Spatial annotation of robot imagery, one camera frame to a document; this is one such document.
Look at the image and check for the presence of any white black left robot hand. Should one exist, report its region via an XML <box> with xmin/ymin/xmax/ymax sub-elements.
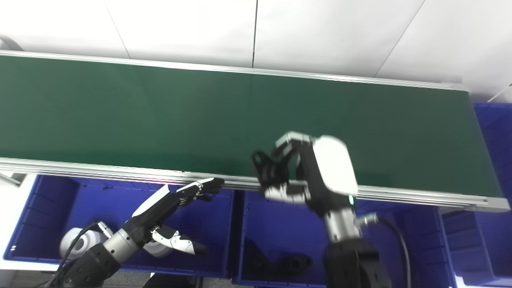
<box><xmin>130</xmin><ymin>177</ymin><xmax>225</xmax><ymax>256</ymax></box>

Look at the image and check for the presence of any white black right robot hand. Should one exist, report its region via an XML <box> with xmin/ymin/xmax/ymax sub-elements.
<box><xmin>262</xmin><ymin>131</ymin><xmax>359</xmax><ymax>218</ymax></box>

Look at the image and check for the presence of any black flange part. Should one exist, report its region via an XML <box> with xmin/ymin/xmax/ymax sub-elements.
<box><xmin>251</xmin><ymin>150</ymin><xmax>300</xmax><ymax>190</ymax></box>

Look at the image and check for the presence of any green conveyor belt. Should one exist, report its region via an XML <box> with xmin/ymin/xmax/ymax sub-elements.
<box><xmin>0</xmin><ymin>50</ymin><xmax>510</xmax><ymax>212</ymax></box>
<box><xmin>0</xmin><ymin>55</ymin><xmax>503</xmax><ymax>198</ymax></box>

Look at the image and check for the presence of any white cylindrical part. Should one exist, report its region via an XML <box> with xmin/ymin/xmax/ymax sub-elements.
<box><xmin>59</xmin><ymin>227</ymin><xmax>108</xmax><ymax>259</ymax></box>

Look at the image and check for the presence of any blue plastic bin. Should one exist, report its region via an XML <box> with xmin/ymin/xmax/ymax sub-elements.
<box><xmin>3</xmin><ymin>174</ymin><xmax>236</xmax><ymax>278</ymax></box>
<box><xmin>438</xmin><ymin>208</ymin><xmax>512</xmax><ymax>287</ymax></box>
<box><xmin>232</xmin><ymin>190</ymin><xmax>456</xmax><ymax>288</ymax></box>
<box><xmin>472</xmin><ymin>102</ymin><xmax>512</xmax><ymax>200</ymax></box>

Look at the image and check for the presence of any aluminium conveyor support leg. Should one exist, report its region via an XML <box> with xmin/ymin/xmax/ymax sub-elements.
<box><xmin>0</xmin><ymin>171</ymin><xmax>21</xmax><ymax>188</ymax></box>

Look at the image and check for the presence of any black robot body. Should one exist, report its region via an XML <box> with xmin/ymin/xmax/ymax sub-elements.
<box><xmin>143</xmin><ymin>273</ymin><xmax>200</xmax><ymax>288</ymax></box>

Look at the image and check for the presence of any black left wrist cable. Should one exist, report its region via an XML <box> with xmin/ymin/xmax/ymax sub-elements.
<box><xmin>46</xmin><ymin>221</ymin><xmax>113</xmax><ymax>288</ymax></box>

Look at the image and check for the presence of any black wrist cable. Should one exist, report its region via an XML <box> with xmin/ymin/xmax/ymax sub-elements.
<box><xmin>46</xmin><ymin>221</ymin><xmax>113</xmax><ymax>288</ymax></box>
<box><xmin>356</xmin><ymin>213</ymin><xmax>412</xmax><ymax>288</ymax></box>

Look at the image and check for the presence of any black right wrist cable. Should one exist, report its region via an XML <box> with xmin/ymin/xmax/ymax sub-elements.
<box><xmin>356</xmin><ymin>213</ymin><xmax>412</xmax><ymax>288</ymax></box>

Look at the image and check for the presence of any black bracket part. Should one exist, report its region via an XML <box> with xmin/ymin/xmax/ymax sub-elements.
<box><xmin>243</xmin><ymin>239</ymin><xmax>313</xmax><ymax>277</ymax></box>

